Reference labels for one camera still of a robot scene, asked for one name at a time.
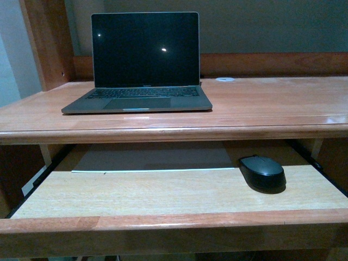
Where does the wooden pull-out keyboard tray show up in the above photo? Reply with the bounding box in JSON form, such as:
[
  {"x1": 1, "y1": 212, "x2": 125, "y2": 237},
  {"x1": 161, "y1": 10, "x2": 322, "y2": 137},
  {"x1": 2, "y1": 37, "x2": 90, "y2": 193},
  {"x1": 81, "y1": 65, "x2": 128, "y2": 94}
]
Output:
[{"x1": 0, "y1": 141, "x2": 348, "y2": 258}]

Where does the black wireless mouse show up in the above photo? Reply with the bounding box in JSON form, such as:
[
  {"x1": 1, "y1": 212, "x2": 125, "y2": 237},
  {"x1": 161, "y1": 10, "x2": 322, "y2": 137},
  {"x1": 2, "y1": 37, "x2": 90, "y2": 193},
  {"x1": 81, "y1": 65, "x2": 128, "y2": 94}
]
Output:
[{"x1": 238, "y1": 155, "x2": 287, "y2": 194}]

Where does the grey mouse pad sheet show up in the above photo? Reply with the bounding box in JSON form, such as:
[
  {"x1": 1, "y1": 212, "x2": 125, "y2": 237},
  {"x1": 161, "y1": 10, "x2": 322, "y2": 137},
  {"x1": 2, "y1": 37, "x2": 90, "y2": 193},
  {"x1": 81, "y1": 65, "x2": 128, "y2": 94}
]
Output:
[{"x1": 72, "y1": 147, "x2": 234, "y2": 173}]

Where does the white cable grommet cover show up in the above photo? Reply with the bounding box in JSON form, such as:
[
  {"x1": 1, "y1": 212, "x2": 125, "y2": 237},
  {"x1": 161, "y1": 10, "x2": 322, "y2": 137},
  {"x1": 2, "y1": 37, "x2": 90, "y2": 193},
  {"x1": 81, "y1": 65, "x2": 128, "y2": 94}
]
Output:
[{"x1": 216, "y1": 77, "x2": 235, "y2": 82}]

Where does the wooden desk with hutch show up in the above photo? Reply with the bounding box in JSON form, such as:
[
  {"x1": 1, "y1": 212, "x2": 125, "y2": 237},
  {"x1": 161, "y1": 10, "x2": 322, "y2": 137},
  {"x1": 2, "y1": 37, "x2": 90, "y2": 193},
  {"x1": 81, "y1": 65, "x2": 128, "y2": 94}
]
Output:
[{"x1": 0, "y1": 0, "x2": 348, "y2": 261}]

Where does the grey open laptop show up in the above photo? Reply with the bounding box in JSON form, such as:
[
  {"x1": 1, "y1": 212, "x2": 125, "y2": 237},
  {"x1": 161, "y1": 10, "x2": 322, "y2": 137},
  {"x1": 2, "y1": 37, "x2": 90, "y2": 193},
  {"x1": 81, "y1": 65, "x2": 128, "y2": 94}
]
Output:
[{"x1": 62, "y1": 12, "x2": 213, "y2": 114}]

